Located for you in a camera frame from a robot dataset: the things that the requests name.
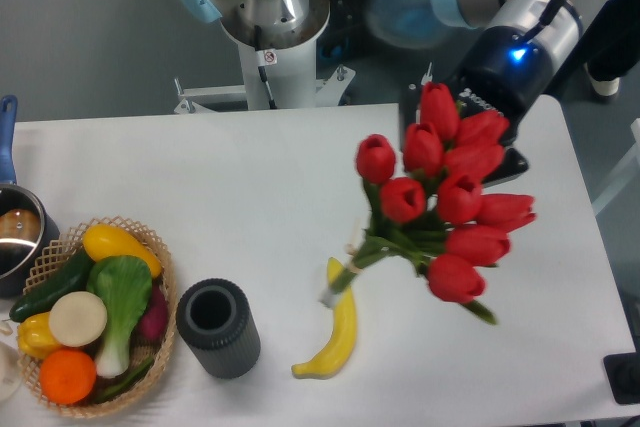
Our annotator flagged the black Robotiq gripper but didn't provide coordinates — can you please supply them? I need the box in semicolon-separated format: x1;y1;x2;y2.
398;26;554;186

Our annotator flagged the red tulip bouquet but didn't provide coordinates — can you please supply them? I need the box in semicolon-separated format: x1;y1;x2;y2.
321;82;536;324

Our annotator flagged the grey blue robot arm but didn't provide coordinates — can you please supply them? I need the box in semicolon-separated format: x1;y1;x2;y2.
180;0;608;146

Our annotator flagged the dark grey ribbed vase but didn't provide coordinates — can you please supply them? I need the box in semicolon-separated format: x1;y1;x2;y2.
176;278;261;379

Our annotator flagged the yellow banana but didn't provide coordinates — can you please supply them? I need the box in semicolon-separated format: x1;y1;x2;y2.
291;287;358;380

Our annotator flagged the black device at edge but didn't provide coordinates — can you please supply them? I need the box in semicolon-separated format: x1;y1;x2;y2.
603;352;639;405

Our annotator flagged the purple sweet potato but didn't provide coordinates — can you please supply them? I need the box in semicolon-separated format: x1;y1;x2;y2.
137;285;169;342

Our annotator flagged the green bok choy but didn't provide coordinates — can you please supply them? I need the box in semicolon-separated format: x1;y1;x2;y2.
87;255;152;379

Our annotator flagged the yellow squash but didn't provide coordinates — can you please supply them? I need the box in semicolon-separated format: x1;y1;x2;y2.
82;224;163;279

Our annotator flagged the green chili pepper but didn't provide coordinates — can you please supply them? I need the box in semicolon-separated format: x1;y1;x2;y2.
93;357;155;404

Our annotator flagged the dark green cucumber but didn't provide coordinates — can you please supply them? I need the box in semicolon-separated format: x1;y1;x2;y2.
9;248;95;323

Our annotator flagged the cream round disc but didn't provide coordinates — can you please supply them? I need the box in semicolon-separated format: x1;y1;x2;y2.
48;291;107;347

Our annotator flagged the woven wicker basket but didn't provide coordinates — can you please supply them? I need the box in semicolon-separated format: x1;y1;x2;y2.
18;216;177;419

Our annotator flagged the orange fruit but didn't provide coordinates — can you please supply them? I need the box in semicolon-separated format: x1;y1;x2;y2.
39;349;97;405

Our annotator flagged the yellow bell pepper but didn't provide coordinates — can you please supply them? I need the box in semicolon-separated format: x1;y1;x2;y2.
17;312;63;360

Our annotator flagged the white garlic clove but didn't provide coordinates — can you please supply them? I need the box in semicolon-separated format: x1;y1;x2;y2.
0;320;13;336

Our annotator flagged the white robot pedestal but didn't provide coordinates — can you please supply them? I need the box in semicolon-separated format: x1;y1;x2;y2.
174;0;356;114

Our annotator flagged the blue handled saucepan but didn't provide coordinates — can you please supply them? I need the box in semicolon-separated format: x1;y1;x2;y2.
1;95;59;299

